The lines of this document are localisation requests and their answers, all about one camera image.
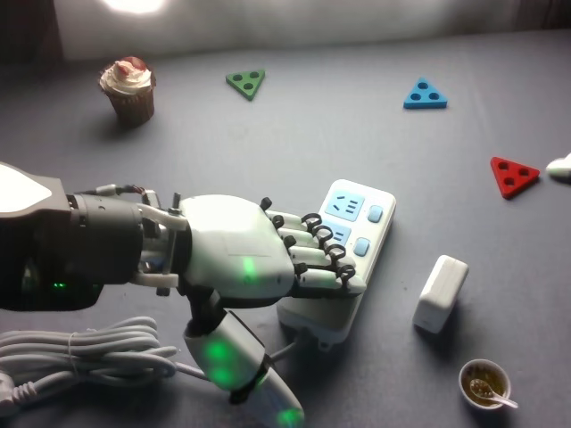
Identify white power adapter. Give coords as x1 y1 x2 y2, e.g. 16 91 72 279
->
412 254 469 334

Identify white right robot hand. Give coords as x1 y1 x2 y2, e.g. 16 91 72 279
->
546 152 571 182

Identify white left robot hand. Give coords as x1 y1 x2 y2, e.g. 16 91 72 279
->
177 192 367 428

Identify red triangle block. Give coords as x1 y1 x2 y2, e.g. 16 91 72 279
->
490 156 542 201

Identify blue triangle block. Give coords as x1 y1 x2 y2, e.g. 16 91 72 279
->
403 78 449 111

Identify green triangle block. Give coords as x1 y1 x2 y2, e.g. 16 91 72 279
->
225 70 267 103

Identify small white spoon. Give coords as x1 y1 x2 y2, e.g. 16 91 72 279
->
468 378 520 410

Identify toy cupcake white cream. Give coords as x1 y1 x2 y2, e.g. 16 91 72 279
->
98 56 157 128

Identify grey table cloth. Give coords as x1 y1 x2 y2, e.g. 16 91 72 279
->
0 29 571 428

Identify white power strip cable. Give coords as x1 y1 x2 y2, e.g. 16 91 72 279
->
0 316 309 407

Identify small white soup bowl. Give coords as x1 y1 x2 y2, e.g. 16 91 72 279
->
459 358 512 409

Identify white power strip blue sockets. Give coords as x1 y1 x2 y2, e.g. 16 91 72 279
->
276 178 397 353

